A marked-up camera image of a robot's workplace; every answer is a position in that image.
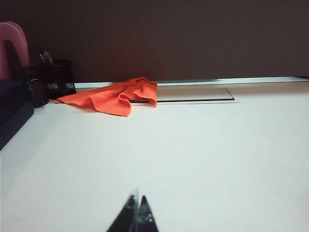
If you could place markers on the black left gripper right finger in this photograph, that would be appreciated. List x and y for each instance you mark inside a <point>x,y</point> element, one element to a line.
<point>146,217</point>

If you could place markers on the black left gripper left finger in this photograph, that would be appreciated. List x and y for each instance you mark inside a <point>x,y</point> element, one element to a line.
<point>129,217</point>

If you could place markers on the orange cloth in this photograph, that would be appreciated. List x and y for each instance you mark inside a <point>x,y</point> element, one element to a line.
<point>108,101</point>

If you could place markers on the black box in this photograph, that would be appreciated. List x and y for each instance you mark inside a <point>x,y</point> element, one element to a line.
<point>12,113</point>

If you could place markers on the black mesh pen holder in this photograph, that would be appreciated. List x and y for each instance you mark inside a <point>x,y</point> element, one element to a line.
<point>58,77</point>

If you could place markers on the wide brown desk partition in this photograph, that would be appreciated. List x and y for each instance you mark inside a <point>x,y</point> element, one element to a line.
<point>169,36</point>

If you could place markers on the pink plastic arch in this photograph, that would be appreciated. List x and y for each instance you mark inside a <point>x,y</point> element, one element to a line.
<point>23,48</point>

